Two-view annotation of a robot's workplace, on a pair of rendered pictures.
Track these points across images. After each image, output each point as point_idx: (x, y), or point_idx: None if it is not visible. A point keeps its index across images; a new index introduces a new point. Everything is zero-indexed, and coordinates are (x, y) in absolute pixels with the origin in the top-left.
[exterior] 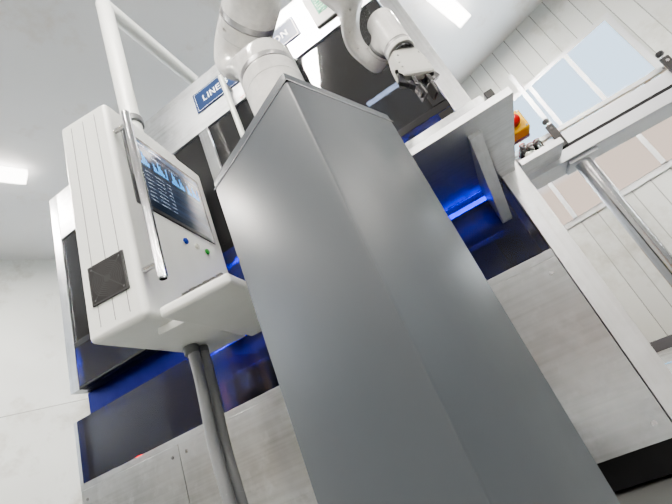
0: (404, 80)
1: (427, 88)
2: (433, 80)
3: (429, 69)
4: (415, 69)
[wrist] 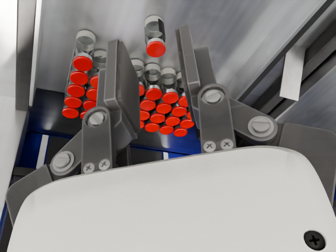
0: (292, 144)
1: (129, 144)
2: (89, 119)
3: (65, 185)
4: (188, 184)
